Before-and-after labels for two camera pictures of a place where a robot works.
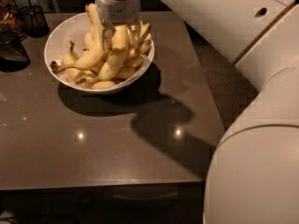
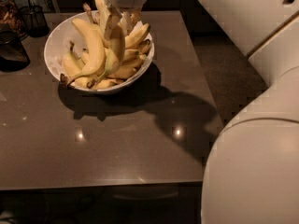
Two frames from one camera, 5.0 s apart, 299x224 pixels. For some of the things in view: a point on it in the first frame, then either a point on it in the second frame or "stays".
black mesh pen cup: (35, 21) stays
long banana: (95, 44) → (98, 42)
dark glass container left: (13, 56) stays
